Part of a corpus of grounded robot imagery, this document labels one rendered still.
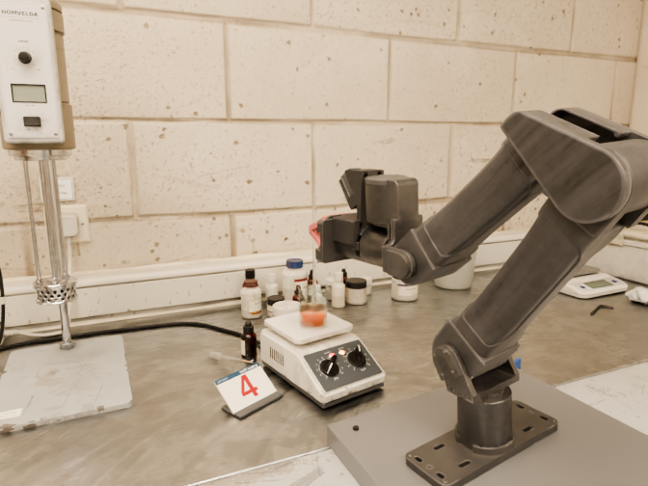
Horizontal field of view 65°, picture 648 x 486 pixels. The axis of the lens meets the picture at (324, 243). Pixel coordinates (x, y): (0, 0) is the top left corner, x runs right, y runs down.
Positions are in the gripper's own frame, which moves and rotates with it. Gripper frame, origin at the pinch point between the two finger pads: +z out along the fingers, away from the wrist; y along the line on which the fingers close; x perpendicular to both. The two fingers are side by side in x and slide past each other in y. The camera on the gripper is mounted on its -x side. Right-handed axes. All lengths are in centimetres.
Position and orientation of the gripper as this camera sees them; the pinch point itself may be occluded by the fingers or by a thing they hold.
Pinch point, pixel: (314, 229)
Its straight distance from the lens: 83.8
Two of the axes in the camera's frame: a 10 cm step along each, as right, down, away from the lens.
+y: -8.0, 1.2, -5.9
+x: 0.0, 9.8, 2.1
